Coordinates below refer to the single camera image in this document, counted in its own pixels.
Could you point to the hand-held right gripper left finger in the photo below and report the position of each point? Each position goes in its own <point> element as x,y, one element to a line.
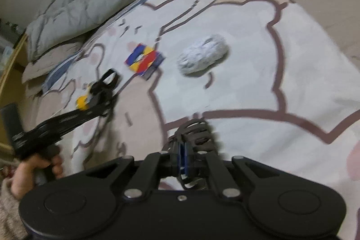
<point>180,158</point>

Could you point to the beige fluffy pillow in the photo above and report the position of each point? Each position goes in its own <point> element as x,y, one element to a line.
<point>53,60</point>

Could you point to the person's left forearm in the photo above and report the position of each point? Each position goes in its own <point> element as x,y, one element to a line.
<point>9,214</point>

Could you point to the wooden bedside shelf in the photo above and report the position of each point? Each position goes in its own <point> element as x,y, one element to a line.
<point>11,82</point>

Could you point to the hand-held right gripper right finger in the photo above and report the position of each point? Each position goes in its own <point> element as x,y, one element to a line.
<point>188,159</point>

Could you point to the black hair claw clip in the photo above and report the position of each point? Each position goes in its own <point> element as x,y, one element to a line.
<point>197,133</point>

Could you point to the red blue yellow card box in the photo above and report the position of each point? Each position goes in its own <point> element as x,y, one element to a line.
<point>143,60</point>

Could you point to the person's left hand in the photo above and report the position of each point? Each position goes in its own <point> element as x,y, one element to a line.
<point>25,175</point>

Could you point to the white paper ball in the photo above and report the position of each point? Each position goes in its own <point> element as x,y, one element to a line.
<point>202,55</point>

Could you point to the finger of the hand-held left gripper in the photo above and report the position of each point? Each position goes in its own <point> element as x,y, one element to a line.
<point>73,119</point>

